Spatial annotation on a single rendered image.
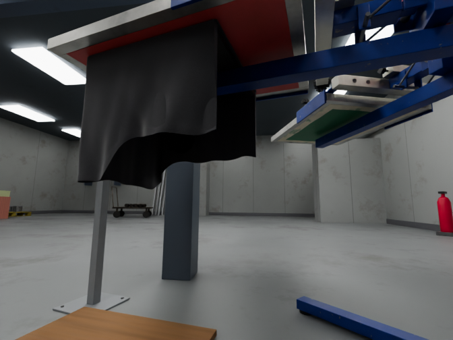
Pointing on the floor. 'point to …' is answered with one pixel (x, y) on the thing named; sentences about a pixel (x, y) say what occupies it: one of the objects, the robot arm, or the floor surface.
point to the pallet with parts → (17, 211)
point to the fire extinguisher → (445, 216)
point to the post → (96, 261)
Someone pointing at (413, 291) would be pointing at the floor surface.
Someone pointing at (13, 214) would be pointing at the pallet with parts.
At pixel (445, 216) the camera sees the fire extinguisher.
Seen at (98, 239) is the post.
